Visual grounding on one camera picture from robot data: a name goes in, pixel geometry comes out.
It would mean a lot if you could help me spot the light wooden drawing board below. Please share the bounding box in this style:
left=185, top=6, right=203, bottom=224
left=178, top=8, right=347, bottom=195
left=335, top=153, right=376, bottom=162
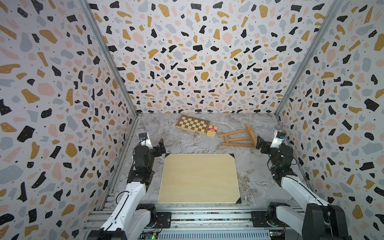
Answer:
left=158, top=154, right=242, bottom=204

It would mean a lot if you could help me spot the right aluminium corner post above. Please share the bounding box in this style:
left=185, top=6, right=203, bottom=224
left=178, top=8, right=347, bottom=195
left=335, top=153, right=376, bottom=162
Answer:
left=275, top=0, right=343, bottom=117

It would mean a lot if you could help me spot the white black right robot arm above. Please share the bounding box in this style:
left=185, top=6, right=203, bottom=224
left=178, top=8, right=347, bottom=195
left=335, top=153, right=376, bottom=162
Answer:
left=256, top=131, right=349, bottom=240

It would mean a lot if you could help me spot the aluminium corner post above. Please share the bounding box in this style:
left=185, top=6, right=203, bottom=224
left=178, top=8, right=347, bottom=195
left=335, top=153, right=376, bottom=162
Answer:
left=275, top=0, right=343, bottom=117
left=78, top=0, right=138, bottom=119

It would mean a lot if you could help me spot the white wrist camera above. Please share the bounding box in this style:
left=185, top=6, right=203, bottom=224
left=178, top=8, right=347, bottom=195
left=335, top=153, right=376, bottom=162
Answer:
left=271, top=130, right=286, bottom=148
left=139, top=133, right=153, bottom=149

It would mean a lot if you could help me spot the small wooden easel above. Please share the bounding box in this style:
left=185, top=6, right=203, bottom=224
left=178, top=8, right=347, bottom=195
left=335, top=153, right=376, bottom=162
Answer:
left=219, top=125, right=258, bottom=148

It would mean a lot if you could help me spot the red card box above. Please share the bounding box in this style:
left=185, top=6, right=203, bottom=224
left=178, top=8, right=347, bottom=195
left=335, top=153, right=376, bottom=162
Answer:
left=207, top=125, right=218, bottom=138

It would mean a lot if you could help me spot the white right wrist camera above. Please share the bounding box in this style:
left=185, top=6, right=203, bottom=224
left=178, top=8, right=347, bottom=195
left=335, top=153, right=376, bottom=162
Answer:
left=271, top=130, right=286, bottom=148

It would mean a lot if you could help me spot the left aluminium corner post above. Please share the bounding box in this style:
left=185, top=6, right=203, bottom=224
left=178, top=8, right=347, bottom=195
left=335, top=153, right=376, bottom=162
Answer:
left=78, top=0, right=138, bottom=119

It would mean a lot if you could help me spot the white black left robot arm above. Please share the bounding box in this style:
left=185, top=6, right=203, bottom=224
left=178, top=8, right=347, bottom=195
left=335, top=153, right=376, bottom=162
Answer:
left=87, top=134, right=167, bottom=240

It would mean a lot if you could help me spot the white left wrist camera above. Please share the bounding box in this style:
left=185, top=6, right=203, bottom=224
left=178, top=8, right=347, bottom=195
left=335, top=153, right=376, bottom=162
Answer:
left=139, top=133, right=153, bottom=149

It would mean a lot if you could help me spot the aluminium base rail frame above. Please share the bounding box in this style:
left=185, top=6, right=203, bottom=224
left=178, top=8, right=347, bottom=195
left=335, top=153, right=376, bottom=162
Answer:
left=86, top=204, right=303, bottom=240

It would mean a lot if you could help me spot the wooden chess board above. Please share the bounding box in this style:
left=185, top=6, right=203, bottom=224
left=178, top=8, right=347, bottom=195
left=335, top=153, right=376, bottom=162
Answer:
left=176, top=115, right=210, bottom=135

